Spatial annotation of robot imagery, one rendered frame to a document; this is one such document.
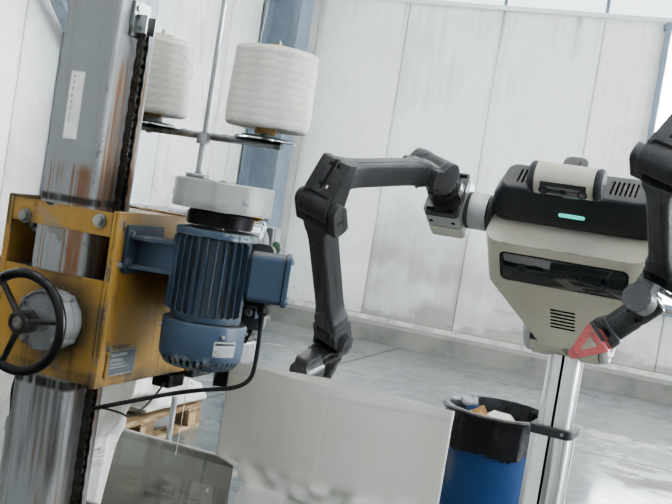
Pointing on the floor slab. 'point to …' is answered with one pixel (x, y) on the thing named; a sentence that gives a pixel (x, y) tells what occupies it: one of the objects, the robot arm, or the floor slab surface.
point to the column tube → (49, 419)
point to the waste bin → (486, 451)
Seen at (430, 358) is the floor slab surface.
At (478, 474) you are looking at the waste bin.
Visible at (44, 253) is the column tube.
